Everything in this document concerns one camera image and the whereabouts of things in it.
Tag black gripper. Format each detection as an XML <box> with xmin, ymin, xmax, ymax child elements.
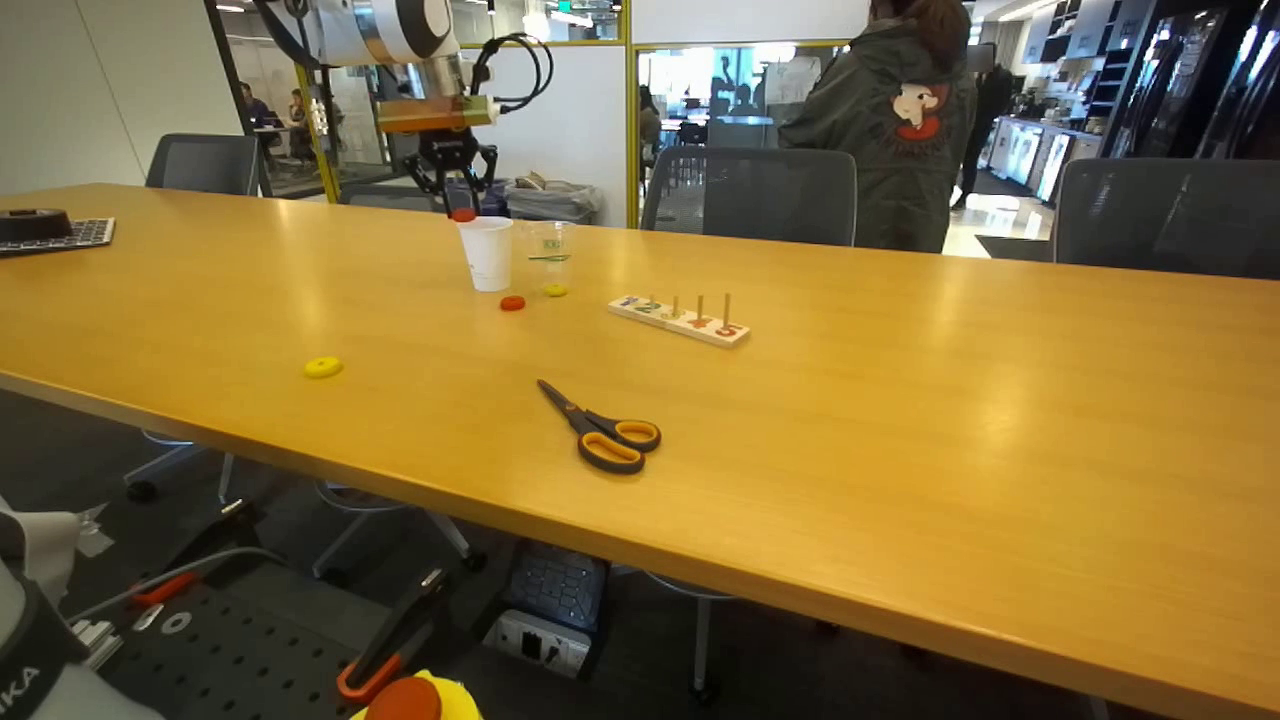
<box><xmin>410</xmin><ymin>128</ymin><xmax>505</xmax><ymax>219</ymax></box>

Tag red handled black tool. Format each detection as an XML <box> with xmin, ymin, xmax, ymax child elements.
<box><xmin>333</xmin><ymin>562</ymin><xmax>451</xmax><ymax>712</ymax></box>

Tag clear plastic cup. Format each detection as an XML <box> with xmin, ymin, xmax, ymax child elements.
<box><xmin>526</xmin><ymin>217</ymin><xmax>582</xmax><ymax>299</ymax></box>

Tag tan wrist camera box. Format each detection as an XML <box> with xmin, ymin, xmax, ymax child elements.
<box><xmin>377</xmin><ymin>91</ymin><xmax>499</xmax><ymax>141</ymax></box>

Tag yellow emergency stop button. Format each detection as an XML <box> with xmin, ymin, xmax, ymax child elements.
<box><xmin>350</xmin><ymin>669</ymin><xmax>487</xmax><ymax>720</ymax></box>

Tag distant person in dark clothes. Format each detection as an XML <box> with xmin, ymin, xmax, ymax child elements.
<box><xmin>238</xmin><ymin>80</ymin><xmax>289</xmax><ymax>151</ymax></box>

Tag person in black t-shirt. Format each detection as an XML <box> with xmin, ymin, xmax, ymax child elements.
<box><xmin>954</xmin><ymin>41</ymin><xmax>1021</xmax><ymax>212</ymax></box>

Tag white paper cup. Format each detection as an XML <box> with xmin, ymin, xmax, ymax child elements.
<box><xmin>451</xmin><ymin>217</ymin><xmax>522</xmax><ymax>297</ymax></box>

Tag white power box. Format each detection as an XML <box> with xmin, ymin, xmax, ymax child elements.
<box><xmin>479</xmin><ymin>604</ymin><xmax>599</xmax><ymax>678</ymax></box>

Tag black looped gripper cable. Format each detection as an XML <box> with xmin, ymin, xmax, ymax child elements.
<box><xmin>469</xmin><ymin>30</ymin><xmax>562</xmax><ymax>115</ymax></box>

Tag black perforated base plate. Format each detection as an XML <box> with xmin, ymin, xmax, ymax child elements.
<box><xmin>77</xmin><ymin>556</ymin><xmax>405</xmax><ymax>720</ymax></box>

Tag white wooden peg board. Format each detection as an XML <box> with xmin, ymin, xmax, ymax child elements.
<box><xmin>606</xmin><ymin>286</ymin><xmax>756</xmax><ymax>350</ymax></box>

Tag orange handled scissors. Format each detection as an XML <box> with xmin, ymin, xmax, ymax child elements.
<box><xmin>534</xmin><ymin>375</ymin><xmax>663</xmax><ymax>478</ymax></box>

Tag person in green jacket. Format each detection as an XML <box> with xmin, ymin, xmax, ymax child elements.
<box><xmin>778</xmin><ymin>0</ymin><xmax>982</xmax><ymax>257</ymax></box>

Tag grey office chair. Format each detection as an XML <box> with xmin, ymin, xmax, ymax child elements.
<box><xmin>641</xmin><ymin>141</ymin><xmax>859</xmax><ymax>250</ymax></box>
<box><xmin>1050</xmin><ymin>157</ymin><xmax>1280</xmax><ymax>281</ymax></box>
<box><xmin>142</xmin><ymin>132</ymin><xmax>263</xmax><ymax>198</ymax></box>

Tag dark keyboard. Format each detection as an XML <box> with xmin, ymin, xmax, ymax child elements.
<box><xmin>0</xmin><ymin>209</ymin><xmax>120</xmax><ymax>259</ymax></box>

